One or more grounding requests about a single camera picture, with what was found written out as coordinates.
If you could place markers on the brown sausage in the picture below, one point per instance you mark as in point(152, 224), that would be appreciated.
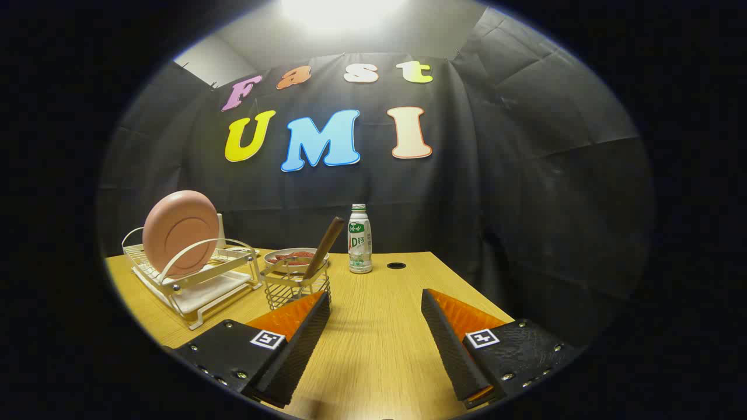
point(297, 254)
point(293, 262)

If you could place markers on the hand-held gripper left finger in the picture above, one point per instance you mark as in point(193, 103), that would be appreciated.
point(297, 356)

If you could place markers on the beige dish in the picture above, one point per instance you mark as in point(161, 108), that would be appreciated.
point(273, 257)

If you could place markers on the white and green drink bottle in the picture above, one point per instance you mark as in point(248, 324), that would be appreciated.
point(360, 245)

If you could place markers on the black backdrop cloth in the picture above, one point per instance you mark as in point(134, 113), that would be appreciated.
point(525, 204)

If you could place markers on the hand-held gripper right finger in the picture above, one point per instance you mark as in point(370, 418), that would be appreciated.
point(452, 350)

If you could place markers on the pink plate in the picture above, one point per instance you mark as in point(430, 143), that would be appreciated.
point(175, 233)

